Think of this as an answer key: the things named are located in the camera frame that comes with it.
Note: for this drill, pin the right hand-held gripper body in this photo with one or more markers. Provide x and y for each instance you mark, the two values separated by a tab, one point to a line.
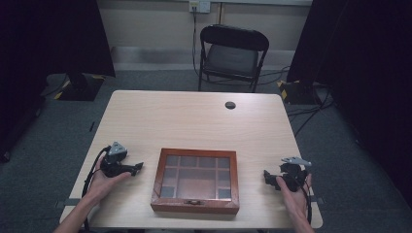
294	173

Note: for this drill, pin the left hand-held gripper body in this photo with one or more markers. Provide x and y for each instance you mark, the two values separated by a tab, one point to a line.
113	160

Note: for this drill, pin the wooden box with glass lid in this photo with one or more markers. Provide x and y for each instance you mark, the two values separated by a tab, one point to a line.
196	180

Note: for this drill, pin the person's left hand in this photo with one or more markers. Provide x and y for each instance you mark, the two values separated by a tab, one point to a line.
104	183

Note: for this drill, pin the person's right hand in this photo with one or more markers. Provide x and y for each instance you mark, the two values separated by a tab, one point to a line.
297	199

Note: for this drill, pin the black and yellow stand base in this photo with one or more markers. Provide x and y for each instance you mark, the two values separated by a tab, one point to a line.
296	91

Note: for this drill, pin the black folding chair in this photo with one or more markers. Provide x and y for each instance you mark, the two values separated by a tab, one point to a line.
232	57

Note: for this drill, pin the white wall socket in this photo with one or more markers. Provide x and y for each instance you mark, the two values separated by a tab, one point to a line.
199	5

